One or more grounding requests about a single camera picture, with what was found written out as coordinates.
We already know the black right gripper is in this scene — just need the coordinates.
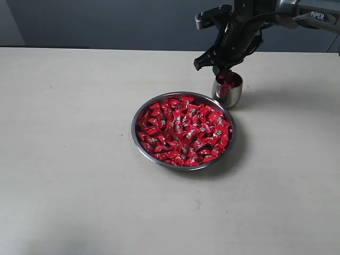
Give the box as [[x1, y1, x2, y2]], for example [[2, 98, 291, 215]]
[[193, 12, 263, 79]]

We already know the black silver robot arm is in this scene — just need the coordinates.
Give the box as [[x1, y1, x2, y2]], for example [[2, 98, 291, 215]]
[[193, 0, 339, 78]]

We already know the stainless steel cup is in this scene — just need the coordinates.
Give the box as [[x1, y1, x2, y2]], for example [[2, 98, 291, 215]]
[[211, 71, 243, 108]]

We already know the steel bowl of candies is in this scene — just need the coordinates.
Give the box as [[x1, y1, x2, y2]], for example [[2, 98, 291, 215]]
[[131, 91, 236, 171]]

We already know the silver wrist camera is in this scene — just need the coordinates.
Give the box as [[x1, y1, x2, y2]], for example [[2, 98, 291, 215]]
[[195, 5, 233, 30]]

